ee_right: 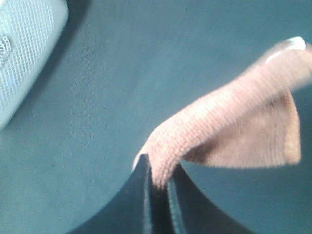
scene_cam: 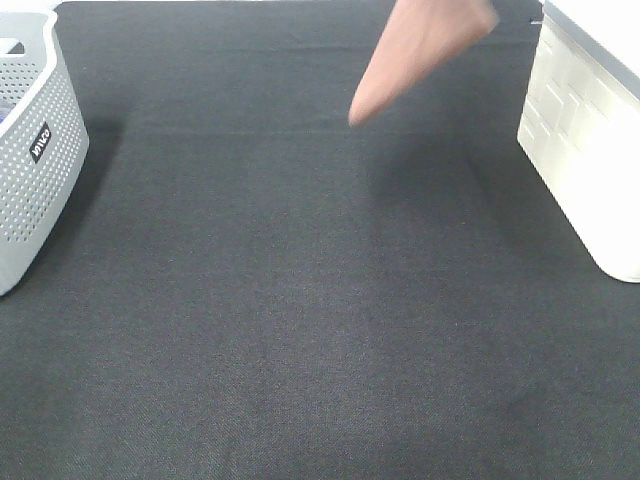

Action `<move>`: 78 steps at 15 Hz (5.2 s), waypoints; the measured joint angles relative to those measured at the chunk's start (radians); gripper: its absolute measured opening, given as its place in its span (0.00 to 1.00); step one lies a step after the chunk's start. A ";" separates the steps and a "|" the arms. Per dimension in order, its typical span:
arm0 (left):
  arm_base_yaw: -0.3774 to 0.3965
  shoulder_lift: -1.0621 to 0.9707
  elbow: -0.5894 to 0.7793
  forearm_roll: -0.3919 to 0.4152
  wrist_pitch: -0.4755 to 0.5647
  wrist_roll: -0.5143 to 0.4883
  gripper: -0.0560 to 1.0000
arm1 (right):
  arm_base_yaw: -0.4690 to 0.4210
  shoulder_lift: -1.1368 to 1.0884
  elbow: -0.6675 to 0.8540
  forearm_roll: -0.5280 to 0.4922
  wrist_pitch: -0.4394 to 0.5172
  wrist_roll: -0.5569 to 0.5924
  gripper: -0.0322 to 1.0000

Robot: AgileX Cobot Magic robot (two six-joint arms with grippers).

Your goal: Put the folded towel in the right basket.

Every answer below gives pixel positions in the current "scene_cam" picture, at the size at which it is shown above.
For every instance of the white plastic storage box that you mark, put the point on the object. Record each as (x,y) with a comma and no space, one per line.
(580,125)

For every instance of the brown towel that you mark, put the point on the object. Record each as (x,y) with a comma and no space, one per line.
(417,38)

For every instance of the grey perforated laundry basket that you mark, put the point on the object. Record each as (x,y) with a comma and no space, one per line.
(44,140)

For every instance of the black table mat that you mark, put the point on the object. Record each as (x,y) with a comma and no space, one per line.
(242,287)

